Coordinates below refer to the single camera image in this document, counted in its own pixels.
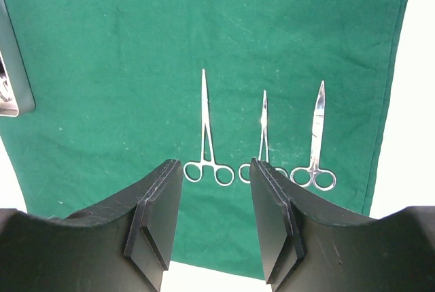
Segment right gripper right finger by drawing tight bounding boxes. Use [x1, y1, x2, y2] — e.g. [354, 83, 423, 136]
[249, 159, 434, 291]

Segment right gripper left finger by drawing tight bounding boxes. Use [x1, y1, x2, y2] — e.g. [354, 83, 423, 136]
[1, 160, 183, 291]

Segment silver surgical scissors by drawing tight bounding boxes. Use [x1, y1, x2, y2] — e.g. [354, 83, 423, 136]
[290, 80, 336, 191]

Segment silver curved hemostat forceps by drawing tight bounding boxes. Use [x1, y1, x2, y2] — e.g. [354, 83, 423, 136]
[183, 69, 235, 187]

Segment silver straight hemostat forceps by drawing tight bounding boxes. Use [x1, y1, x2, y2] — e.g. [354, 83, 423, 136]
[238, 90, 269, 184]

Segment green surgical cloth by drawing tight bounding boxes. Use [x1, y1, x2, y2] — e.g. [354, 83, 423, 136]
[1, 0, 407, 278]

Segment silver metal instrument tray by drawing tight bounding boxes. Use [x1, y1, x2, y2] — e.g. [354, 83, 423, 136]
[1, 0, 35, 117]

